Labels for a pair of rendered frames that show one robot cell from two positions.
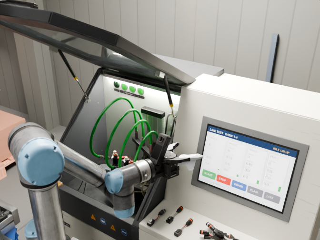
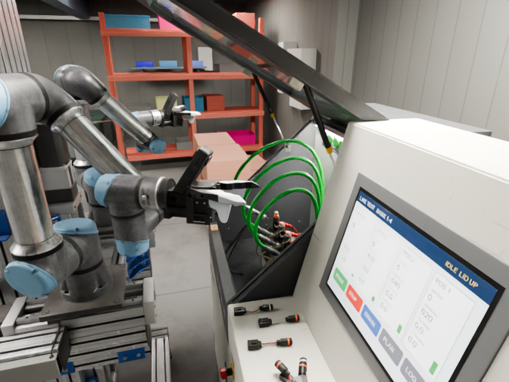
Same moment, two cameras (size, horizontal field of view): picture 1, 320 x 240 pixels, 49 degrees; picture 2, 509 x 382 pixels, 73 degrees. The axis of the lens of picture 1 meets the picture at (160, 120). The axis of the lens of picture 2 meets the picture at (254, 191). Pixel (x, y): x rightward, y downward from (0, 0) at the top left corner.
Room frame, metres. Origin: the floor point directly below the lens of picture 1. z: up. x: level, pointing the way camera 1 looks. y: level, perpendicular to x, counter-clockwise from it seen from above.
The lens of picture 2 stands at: (0.68, -0.59, 1.72)
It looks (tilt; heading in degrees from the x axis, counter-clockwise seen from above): 22 degrees down; 44
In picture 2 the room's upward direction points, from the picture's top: straight up
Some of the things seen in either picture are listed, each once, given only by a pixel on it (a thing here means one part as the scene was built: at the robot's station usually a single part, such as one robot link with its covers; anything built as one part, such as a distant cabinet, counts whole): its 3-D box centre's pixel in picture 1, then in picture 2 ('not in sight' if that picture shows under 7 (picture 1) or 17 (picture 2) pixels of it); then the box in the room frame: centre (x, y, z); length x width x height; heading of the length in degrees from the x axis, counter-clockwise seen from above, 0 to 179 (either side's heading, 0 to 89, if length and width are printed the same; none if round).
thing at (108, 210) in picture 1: (88, 210); (221, 269); (1.46, 0.38, 0.87); 0.62 x 0.04 x 0.16; 57
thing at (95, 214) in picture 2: not in sight; (104, 209); (1.20, 0.85, 1.09); 0.15 x 0.15 x 0.10
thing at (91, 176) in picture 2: not in sight; (100, 184); (1.20, 0.85, 1.20); 0.13 x 0.12 x 0.14; 86
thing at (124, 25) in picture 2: not in sight; (187, 92); (4.02, 4.21, 1.17); 2.48 x 0.66 x 2.33; 150
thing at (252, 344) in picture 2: (184, 226); (270, 342); (1.22, -0.11, 0.99); 0.12 x 0.02 x 0.02; 141
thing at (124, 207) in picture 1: (121, 198); (134, 227); (1.00, 0.13, 1.34); 0.11 x 0.08 x 0.11; 34
